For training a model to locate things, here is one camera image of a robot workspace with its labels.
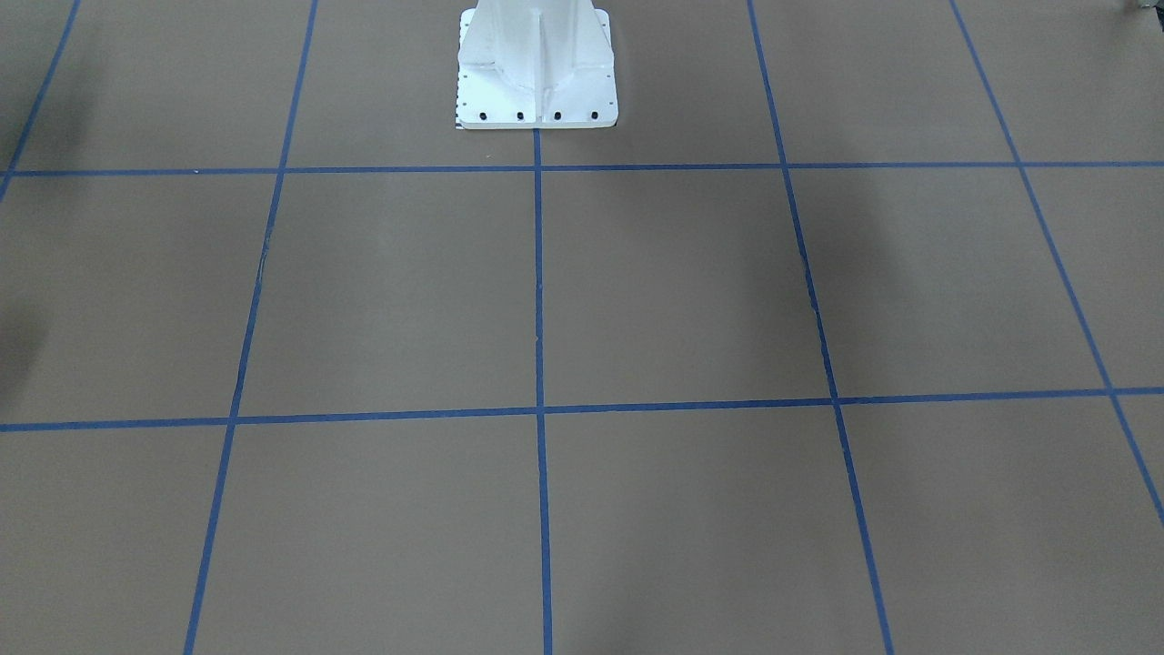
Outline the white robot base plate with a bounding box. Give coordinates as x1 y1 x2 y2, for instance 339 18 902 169
455 1 619 130

